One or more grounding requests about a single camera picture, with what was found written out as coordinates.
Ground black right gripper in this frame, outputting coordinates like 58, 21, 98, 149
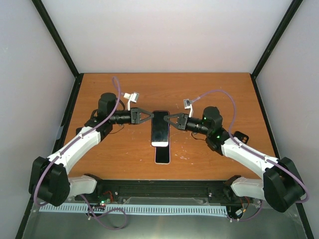
163, 113, 210, 135

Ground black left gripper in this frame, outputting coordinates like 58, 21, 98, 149
110, 108, 154, 125

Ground white clear phone case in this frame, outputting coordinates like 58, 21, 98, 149
154, 146, 171, 165

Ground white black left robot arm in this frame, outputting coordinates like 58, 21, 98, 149
29, 93, 154, 207

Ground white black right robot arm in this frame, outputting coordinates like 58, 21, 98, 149
163, 107, 308, 213

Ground blue-edged black phone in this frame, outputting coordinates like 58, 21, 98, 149
76, 127, 83, 137

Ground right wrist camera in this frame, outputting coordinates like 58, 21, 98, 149
183, 99, 194, 118

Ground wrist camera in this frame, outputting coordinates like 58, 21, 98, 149
183, 99, 194, 118
122, 92, 140, 110

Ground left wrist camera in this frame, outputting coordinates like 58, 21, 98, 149
122, 92, 140, 110

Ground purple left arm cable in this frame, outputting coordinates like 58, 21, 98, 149
33, 76, 128, 230

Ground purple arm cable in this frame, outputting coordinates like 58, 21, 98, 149
191, 89, 310, 223
33, 76, 128, 230

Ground black aluminium frame rail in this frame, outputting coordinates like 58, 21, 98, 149
34, 179, 299, 207

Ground light blue cable duct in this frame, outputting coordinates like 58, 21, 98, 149
39, 203, 227, 217

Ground left black frame post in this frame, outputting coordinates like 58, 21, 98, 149
32, 0, 84, 153

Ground black frame post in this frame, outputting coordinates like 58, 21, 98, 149
250, 0, 303, 156
32, 0, 84, 153

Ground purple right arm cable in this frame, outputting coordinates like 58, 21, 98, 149
191, 89, 310, 223

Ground metal base plate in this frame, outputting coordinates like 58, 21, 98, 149
22, 198, 313, 239

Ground right black frame post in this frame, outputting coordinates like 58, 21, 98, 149
250, 0, 303, 156

